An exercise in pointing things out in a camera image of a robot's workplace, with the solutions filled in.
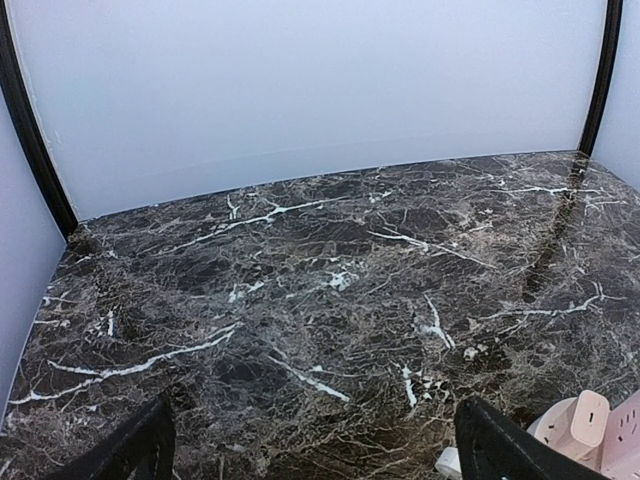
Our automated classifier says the pink cube socket adapter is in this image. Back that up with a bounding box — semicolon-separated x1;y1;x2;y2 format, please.
601;391;640;480

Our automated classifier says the left black frame post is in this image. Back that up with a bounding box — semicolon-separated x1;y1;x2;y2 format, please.
1;1;79;241

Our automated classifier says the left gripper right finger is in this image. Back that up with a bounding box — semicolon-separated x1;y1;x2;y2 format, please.
454;397;606;480

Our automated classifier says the pink charger plug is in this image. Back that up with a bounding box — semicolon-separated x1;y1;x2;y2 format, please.
569;390;610;451

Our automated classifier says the right black frame post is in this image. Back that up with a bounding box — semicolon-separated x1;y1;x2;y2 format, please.
577;0;624;157

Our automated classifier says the pink round power socket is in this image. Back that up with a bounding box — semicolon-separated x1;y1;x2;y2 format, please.
527;397;578;447

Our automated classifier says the black frame post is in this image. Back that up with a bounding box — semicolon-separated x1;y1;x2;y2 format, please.
577;0;624;157
1;1;79;241

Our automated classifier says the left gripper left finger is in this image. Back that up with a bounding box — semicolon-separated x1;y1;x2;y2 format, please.
47;394;176;479

